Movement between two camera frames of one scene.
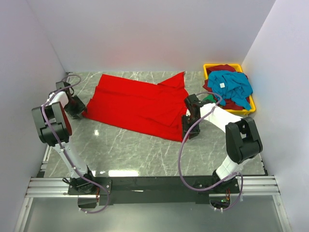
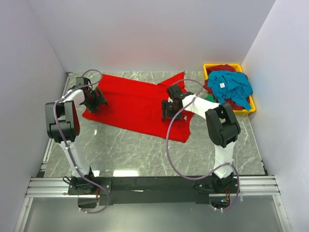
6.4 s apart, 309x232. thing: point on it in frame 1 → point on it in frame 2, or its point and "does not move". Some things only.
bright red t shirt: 157,109 does not move
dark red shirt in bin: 230,105 does not move
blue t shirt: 231,85 does not move
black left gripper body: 75,107 → 95,101
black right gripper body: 187,121 → 171,109
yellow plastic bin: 238,67 does not move
